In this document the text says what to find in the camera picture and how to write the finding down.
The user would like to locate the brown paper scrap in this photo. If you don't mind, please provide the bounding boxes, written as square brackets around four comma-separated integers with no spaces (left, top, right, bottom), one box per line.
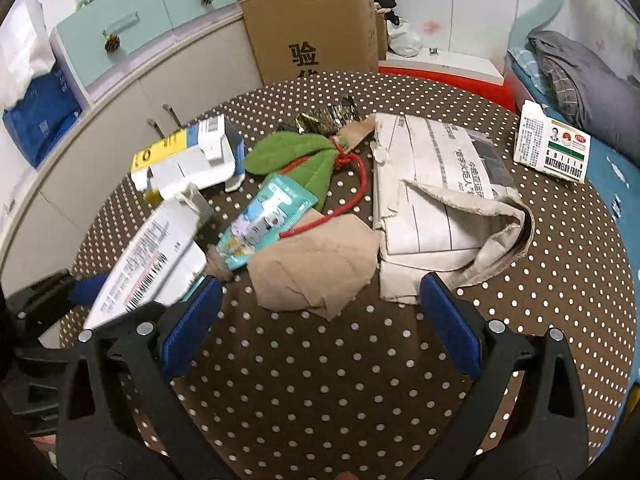
[337,115,378,153]

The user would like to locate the white barcode box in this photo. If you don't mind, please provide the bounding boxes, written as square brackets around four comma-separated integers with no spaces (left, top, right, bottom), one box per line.
[82,182,216,331]

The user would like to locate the beige cloth bag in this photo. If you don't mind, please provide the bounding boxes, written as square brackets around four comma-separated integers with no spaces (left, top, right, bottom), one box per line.
[372,112,533,306]

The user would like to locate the brown tissue paper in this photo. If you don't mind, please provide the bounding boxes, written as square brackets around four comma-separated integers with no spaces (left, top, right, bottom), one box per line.
[247,210,383,321]

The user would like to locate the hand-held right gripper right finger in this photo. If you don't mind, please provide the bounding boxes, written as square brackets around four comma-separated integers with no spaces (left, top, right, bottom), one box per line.
[420,272,591,480]

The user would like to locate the grey low cabinet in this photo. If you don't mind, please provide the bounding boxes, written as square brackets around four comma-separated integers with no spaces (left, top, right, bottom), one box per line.
[0,7,266,286]

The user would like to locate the grey duvet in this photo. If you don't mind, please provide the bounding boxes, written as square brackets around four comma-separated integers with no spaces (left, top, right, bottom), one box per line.
[527,30,640,166]

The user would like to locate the brown fuzzy ball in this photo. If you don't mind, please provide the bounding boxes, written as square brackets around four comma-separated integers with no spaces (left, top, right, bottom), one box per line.
[205,250,236,282]

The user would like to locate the green felt leaf red cord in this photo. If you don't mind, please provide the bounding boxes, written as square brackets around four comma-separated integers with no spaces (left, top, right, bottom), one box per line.
[243,131,371,238]

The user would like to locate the teal drawer unit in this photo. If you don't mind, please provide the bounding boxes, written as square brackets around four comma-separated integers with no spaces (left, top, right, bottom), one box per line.
[50,0,240,106]

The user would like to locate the blue striped pillow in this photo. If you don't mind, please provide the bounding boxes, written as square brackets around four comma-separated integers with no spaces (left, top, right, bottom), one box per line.
[507,47,548,103]

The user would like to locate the red bench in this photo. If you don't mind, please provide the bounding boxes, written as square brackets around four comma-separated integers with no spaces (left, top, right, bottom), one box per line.
[378,62,518,111]

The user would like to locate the round polka-dot table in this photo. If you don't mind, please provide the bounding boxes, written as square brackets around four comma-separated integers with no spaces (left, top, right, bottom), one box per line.
[59,71,638,480]

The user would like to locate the large cardboard box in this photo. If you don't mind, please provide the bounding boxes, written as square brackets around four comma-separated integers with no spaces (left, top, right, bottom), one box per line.
[239,0,380,86]

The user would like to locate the white board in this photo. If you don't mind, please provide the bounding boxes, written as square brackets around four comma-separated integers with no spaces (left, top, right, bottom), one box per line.
[378,49,507,86]

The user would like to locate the small cardboard box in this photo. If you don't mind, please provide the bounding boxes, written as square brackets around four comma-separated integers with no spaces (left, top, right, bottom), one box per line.
[374,10,390,61]

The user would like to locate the blue shopping bag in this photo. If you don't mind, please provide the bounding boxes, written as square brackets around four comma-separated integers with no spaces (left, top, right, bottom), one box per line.
[2,67,83,168]

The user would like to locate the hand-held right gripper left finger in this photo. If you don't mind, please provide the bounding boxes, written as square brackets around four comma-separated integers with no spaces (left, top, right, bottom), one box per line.
[56,276,236,480]

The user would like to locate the white plastic bag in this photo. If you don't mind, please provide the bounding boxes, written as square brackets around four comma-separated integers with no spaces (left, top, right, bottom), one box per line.
[387,19,423,58]

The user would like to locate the teal cartoon wrapper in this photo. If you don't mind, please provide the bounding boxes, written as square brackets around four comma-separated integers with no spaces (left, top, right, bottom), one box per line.
[216,172,319,271]

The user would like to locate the shiny foil wrapper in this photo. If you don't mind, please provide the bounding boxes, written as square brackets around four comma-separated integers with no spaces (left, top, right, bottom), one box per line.
[295,97,362,137]

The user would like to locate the pale green wardrobe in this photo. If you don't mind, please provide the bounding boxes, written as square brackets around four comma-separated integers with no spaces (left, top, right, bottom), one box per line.
[367,0,556,68]

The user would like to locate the white green medicine box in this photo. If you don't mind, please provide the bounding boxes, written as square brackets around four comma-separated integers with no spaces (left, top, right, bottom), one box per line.
[512,100,592,184]

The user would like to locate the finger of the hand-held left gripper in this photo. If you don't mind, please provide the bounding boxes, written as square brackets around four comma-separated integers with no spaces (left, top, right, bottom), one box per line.
[10,270,108,321]

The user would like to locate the white yellow blue carton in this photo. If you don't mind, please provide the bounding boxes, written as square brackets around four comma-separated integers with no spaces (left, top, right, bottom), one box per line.
[131,115,247,193]

